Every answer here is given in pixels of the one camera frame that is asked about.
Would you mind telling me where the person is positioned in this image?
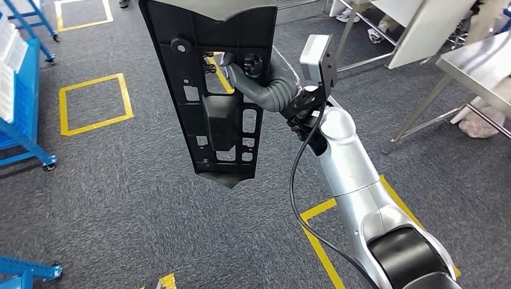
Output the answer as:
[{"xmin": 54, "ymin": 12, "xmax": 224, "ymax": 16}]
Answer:
[{"xmin": 465, "ymin": 0, "xmax": 511, "ymax": 45}]

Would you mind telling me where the stainless steel workbench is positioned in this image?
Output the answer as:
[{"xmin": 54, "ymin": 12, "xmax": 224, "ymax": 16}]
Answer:
[{"xmin": 381, "ymin": 30, "xmax": 511, "ymax": 157}]

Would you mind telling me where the person's white shoe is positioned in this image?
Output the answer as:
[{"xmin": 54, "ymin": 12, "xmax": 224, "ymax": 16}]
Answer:
[
  {"xmin": 367, "ymin": 23, "xmax": 391, "ymax": 44},
  {"xmin": 336, "ymin": 10, "xmax": 362, "ymax": 23}
]

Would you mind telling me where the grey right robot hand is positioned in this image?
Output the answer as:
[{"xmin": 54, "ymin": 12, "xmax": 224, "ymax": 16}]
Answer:
[{"xmin": 218, "ymin": 46, "xmax": 302, "ymax": 105}]

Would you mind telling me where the blue wheeled metal rack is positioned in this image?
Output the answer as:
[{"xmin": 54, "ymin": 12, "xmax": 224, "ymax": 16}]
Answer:
[
  {"xmin": 4, "ymin": 0, "xmax": 61, "ymax": 66},
  {"xmin": 0, "ymin": 11, "xmax": 58, "ymax": 172}
]

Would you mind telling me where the white top metal table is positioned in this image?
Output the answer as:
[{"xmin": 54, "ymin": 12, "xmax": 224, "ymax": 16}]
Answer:
[{"xmin": 329, "ymin": 0, "xmax": 478, "ymax": 75}]

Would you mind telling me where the white plastic tray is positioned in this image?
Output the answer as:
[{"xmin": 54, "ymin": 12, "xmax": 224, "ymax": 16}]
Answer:
[
  {"xmin": 0, "ymin": 63, "xmax": 16, "ymax": 125},
  {"xmin": 0, "ymin": 16, "xmax": 30, "ymax": 75}
]

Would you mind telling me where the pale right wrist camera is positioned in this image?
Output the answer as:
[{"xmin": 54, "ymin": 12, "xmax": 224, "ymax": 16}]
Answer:
[{"xmin": 299, "ymin": 34, "xmax": 332, "ymax": 82}]

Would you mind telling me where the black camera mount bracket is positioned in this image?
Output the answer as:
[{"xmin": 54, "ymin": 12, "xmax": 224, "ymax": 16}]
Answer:
[{"xmin": 281, "ymin": 35, "xmax": 339, "ymax": 120}]

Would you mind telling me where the black plastic car part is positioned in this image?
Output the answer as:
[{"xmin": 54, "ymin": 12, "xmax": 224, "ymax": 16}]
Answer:
[{"xmin": 138, "ymin": 0, "xmax": 278, "ymax": 189}]

